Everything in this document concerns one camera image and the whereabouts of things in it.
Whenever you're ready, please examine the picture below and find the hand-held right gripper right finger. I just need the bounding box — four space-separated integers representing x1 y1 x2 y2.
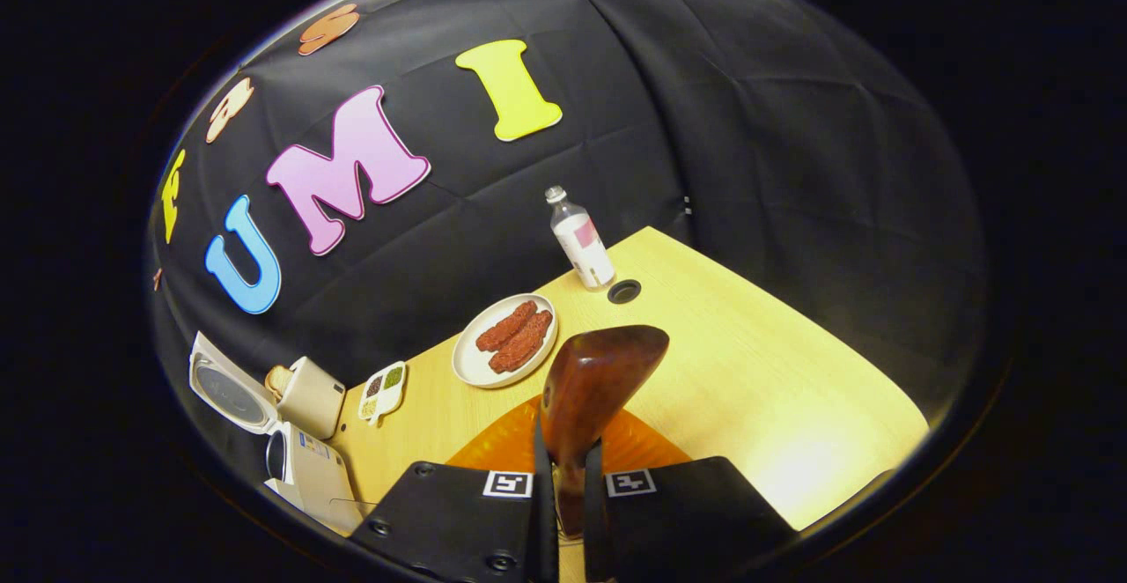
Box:
583 407 798 582

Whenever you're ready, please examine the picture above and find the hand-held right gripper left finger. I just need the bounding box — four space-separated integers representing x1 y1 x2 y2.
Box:
348 394 560 583

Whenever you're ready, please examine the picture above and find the white rice cooker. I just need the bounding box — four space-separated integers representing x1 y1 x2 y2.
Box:
188 330 364 537

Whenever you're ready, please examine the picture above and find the brown wooden spoon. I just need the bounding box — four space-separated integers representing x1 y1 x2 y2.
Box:
539 325 670 540

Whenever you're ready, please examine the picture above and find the divided dish with grains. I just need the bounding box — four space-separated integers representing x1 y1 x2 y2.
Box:
357 360 409 426

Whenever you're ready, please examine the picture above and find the white round plate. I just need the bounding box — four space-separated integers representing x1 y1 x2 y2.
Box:
452 293 560 389

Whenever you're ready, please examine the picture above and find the white toaster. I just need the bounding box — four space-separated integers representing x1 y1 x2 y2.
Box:
277 356 347 440

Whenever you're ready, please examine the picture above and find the red sausage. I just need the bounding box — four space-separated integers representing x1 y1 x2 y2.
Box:
475 300 538 353
489 310 555 374

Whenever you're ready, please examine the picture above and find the clear bottle pink label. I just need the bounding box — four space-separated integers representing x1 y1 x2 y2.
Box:
544 186 616 292

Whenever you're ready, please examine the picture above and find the black backdrop cloth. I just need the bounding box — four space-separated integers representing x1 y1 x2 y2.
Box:
145 0 991 496

